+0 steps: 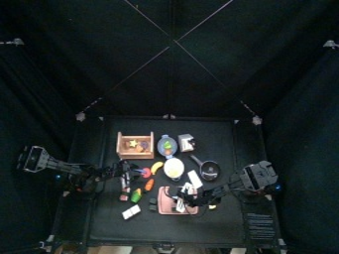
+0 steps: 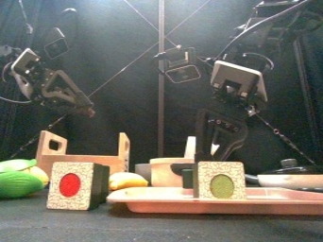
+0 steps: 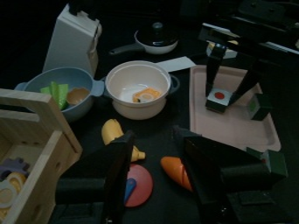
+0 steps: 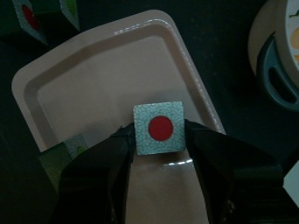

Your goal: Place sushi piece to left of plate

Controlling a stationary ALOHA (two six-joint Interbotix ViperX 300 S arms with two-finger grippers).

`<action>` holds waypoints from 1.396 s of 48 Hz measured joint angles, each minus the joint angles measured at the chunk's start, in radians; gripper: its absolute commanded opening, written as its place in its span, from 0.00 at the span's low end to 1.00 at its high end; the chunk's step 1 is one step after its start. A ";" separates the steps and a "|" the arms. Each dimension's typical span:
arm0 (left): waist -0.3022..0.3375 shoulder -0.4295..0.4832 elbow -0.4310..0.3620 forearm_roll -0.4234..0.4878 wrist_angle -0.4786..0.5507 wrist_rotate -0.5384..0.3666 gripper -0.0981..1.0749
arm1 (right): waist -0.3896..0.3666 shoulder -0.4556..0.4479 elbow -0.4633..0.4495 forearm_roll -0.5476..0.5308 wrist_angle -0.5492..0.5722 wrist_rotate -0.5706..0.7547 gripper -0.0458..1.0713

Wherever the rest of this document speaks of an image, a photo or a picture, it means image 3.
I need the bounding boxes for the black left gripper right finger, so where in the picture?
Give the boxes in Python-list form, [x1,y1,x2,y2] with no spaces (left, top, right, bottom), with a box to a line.
[173,125,292,224]

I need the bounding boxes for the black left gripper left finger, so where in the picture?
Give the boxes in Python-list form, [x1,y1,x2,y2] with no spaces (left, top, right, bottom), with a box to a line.
[51,129,137,224]

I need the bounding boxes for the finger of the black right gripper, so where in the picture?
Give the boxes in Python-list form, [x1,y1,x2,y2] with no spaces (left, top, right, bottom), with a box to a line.
[229,59,265,105]
[205,43,229,97]

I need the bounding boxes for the sushi piece with red centre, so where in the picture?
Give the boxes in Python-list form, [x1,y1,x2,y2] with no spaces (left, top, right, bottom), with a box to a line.
[205,87,236,114]

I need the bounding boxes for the white sushi piece yellow top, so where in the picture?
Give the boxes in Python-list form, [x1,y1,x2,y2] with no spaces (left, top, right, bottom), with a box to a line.
[206,39,240,60]

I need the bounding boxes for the red round toy plate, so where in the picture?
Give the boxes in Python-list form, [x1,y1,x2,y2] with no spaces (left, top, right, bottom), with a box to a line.
[125,163,155,208]

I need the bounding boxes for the sushi piece with green centre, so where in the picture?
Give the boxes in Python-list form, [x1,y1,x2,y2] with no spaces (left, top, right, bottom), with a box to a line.
[248,93,276,122]

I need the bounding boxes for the dark green sushi piece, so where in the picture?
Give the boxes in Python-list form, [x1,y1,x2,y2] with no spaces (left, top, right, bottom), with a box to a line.
[246,146,290,179]

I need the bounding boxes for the purple toy gear piece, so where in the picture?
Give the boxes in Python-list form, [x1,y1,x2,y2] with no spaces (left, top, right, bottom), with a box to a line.
[0,157,33,182]

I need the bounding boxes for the blue toy utensil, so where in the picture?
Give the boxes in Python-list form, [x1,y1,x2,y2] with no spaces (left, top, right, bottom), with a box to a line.
[125,178,138,206]

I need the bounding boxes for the white paper card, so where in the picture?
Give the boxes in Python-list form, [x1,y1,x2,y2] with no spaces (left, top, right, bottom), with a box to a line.
[155,55,199,74]

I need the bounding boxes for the orange carrot toy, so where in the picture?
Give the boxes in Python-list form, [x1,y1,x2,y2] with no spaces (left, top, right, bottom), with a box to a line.
[161,156,195,193]

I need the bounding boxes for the yellow toy banana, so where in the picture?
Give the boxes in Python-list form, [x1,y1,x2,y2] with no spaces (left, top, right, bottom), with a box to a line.
[101,118,147,164]

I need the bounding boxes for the pink plastic tray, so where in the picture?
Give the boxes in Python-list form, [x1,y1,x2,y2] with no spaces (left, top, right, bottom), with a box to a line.
[189,64,284,153]

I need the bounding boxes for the white saucepan with black lid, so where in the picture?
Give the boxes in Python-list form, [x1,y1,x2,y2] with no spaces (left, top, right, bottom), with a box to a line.
[107,21,181,57]

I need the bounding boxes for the orange toy food slice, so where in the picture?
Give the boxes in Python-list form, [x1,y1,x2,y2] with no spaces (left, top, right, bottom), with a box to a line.
[131,87,163,104]

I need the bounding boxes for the white cooking pot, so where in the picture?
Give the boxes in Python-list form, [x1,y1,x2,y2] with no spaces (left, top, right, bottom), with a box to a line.
[105,59,182,121]

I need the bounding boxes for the wooden crate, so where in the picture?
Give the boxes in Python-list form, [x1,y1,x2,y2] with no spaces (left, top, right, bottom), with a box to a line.
[0,87,85,224]

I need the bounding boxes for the toy fried egg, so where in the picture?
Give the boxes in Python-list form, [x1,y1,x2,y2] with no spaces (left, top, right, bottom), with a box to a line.
[0,171,27,210]

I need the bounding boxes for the green toy lettuce leaf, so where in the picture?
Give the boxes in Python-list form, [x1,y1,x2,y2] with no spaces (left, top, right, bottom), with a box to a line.
[39,80,71,111]

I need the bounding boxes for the light blue toy pot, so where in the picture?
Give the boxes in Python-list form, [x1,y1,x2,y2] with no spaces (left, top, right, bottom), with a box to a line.
[14,66,107,123]

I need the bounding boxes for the white carton box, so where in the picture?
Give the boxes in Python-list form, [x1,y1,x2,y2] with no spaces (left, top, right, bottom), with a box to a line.
[42,3,103,77]

